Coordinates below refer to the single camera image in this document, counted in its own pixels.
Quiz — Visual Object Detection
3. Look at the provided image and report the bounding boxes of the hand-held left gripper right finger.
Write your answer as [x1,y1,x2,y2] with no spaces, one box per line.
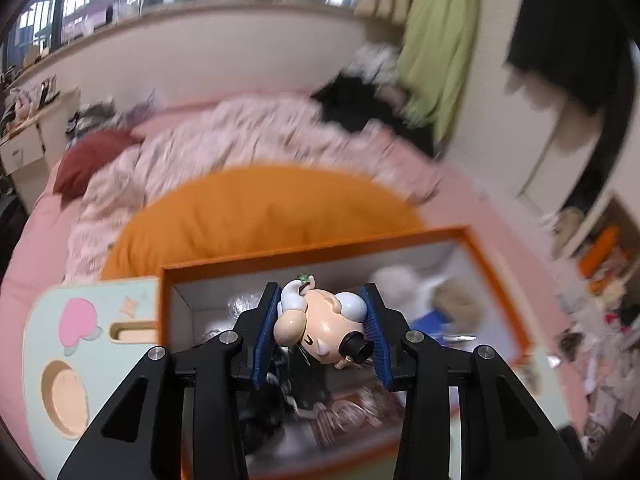
[362,284,583,480]

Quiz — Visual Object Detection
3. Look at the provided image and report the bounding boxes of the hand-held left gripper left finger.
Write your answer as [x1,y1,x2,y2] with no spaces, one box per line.
[57,282,280,480]

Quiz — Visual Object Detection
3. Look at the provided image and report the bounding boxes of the cream toy figure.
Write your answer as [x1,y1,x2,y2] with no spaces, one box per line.
[272,272,373,371]

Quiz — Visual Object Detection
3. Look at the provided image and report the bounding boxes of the orange cardboard box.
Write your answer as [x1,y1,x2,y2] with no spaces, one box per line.
[159,226,531,480]

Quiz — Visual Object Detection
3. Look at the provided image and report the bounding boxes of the mint green cartoon desktop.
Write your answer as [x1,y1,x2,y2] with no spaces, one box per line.
[27,277,556,480]

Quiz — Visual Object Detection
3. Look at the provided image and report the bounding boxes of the black hair clips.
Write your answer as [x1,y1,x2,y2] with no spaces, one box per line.
[240,350,321,441]

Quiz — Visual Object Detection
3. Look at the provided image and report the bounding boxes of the brown fluffy ball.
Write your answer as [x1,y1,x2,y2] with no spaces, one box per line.
[432,280,488,333]

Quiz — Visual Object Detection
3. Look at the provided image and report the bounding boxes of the orange pillow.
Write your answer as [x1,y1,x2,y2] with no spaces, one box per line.
[100,166,426,281]

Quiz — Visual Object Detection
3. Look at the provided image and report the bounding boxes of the pink floral blanket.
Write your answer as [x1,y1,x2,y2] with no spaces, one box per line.
[62,95,443,281]

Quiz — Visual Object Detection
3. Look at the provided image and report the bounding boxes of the dark red pillow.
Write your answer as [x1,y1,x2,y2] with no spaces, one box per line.
[52,129,146,198]

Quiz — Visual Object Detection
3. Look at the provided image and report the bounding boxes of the orange bottle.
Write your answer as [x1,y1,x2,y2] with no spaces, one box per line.
[580,227,621,271]

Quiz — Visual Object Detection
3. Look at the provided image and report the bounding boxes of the black clothes pile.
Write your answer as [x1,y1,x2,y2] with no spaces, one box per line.
[311,72,436,156]

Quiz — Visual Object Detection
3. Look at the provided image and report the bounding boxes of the white clothes pile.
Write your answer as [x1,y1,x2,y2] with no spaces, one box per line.
[350,42,406,86]

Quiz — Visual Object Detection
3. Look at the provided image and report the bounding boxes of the white side desk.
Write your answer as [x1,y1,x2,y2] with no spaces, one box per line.
[0,85,83,176]

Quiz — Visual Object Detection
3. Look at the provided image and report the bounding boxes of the light green hanging garment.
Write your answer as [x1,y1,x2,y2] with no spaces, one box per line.
[397,0,491,143]

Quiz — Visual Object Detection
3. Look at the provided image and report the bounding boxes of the black hanging garment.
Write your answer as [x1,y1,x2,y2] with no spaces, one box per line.
[505,0,631,146]

